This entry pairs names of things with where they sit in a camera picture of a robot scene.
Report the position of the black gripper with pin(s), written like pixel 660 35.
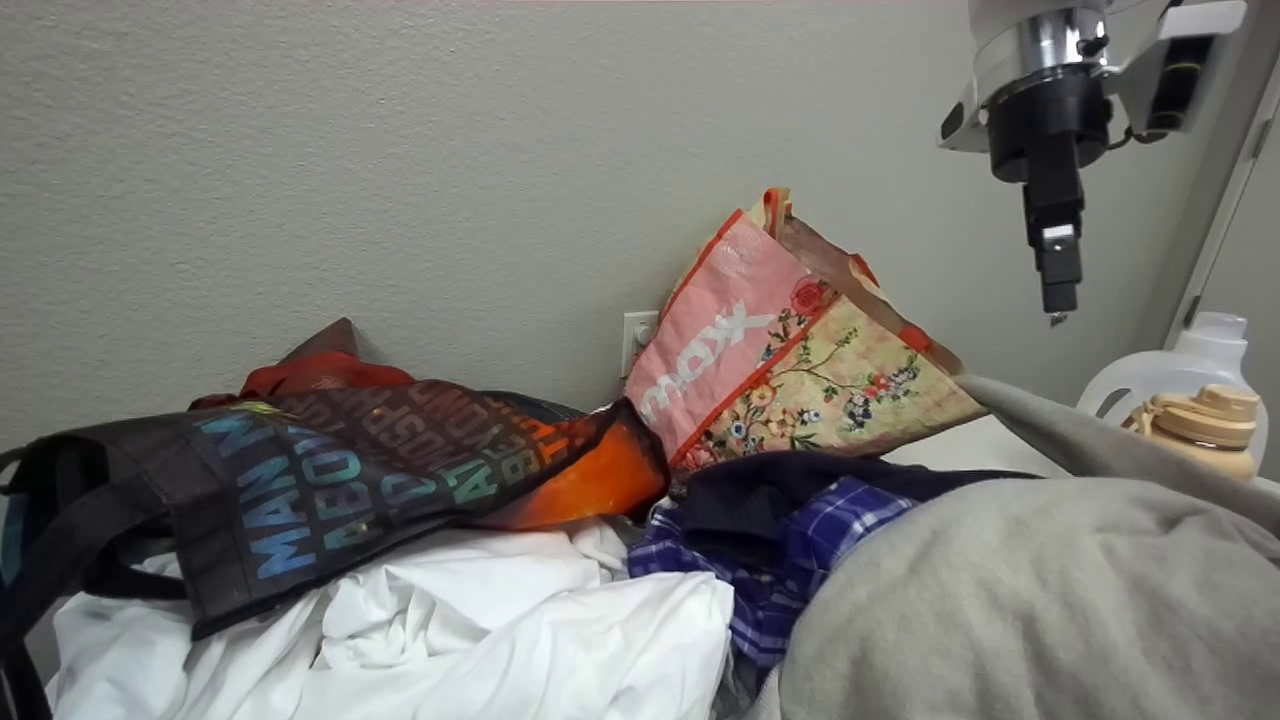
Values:
pixel 1051 134

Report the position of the grey sweatshirt clothing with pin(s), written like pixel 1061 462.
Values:
pixel 1042 602

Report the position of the pink floral shopping bag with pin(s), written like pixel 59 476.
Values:
pixel 815 373

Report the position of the navy dark clothing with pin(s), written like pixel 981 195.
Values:
pixel 784 482

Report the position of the black orange printed bag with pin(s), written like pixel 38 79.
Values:
pixel 332 482

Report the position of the translucent detergent jug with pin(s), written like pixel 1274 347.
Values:
pixel 1206 351

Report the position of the cream yellow water bottle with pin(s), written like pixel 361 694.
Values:
pixel 1201 420

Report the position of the blue plaid cloth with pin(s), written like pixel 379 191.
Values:
pixel 784 544

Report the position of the white cloth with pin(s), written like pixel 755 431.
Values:
pixel 466 626

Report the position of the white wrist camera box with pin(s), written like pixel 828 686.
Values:
pixel 1182 73

